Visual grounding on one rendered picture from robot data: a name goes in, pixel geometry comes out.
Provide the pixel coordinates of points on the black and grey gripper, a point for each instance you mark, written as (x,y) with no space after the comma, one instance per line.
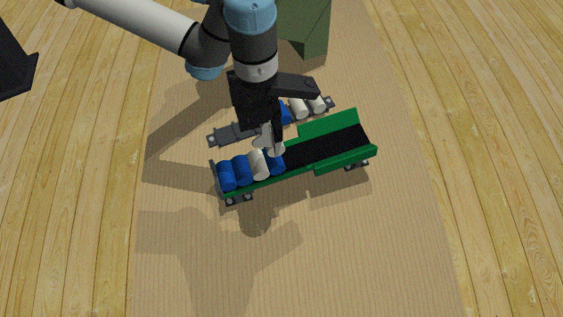
(253,108)

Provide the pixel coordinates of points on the blue plastic bar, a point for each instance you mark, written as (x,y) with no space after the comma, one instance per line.
(275,165)
(226,175)
(285,116)
(242,170)

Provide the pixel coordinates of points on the dark grey slotted rack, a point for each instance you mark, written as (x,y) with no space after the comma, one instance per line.
(227,135)

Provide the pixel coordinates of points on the white cylinder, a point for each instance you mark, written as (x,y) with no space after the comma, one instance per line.
(270,151)
(258,165)
(318,106)
(298,107)

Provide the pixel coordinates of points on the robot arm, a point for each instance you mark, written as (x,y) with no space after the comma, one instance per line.
(249,25)

